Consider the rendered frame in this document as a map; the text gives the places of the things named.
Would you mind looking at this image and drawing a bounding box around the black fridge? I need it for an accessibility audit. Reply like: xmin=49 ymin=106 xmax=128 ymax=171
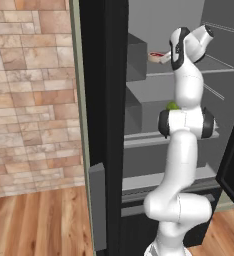
xmin=120 ymin=0 xmax=234 ymax=256

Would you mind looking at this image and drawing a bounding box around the red steak on tray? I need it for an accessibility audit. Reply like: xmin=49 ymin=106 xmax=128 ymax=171
xmin=147 ymin=50 xmax=173 ymax=65

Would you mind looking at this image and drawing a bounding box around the grey-green cabinet side panel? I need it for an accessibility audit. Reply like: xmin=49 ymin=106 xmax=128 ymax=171
xmin=68 ymin=0 xmax=97 ymax=256

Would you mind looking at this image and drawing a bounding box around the green vegetable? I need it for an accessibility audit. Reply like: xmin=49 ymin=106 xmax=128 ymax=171
xmin=165 ymin=101 xmax=181 ymax=112

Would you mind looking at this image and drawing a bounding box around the grey fridge door handle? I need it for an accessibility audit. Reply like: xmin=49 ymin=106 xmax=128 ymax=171
xmin=88 ymin=162 xmax=108 ymax=252

